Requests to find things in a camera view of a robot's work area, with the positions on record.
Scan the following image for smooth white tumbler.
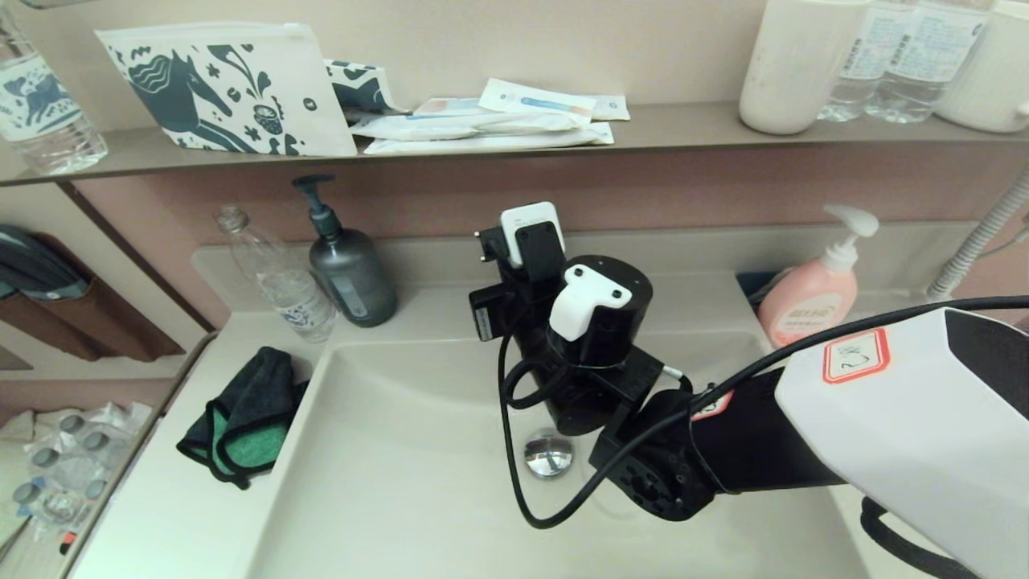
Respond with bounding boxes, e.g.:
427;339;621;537
738;0;871;136

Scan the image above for chrome drain stopper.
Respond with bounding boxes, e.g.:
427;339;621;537
524;430;575;478

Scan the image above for dark grey pump bottle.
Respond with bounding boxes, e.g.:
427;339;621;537
291;175;399;328

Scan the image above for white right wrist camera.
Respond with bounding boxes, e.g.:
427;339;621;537
498;201;568;282

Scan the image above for grey green microfiber cloth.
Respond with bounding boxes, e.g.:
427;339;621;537
176;347;310;490

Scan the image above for white corrugated hose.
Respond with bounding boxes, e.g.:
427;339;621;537
926;165;1029;300

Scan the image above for ribbed white cup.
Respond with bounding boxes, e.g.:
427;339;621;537
935;0;1029;134

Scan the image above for grey wall shelf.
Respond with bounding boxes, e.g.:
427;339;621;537
0;102;1029;188

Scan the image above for clear empty plastic bottle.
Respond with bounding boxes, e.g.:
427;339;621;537
214;206;338;344

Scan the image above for dark grey hair dryer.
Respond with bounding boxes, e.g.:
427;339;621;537
0;224;91;302

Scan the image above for brown hair dryer holder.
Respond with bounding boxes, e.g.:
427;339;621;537
0;233;187;364

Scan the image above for shrink-wrapped water bottle pack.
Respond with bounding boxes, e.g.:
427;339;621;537
12;402;155;548

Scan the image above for small blue patterned pouch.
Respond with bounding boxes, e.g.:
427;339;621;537
323;59;409;123

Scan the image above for pink hand soap bottle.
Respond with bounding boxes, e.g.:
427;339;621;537
757;205;879;348

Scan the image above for pale pink sachet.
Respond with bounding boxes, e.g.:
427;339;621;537
412;97;490;118

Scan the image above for water bottle blue animal label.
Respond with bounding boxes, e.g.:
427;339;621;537
0;4;109;176

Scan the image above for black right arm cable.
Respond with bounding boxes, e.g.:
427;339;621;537
497;296;1029;530

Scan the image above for clear water bottle white label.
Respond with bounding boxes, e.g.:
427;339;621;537
864;0;991;125
818;0;895;123

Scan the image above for white sachet blue stripe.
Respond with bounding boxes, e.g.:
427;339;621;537
478;78;597;125

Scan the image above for beige sink basin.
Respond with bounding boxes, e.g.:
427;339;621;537
241;328;869;579

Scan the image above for long white sachet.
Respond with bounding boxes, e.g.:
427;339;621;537
350;111;592;142
363;122;616;155

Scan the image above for white pouch blue horse print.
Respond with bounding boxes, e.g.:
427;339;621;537
94;22;359;158

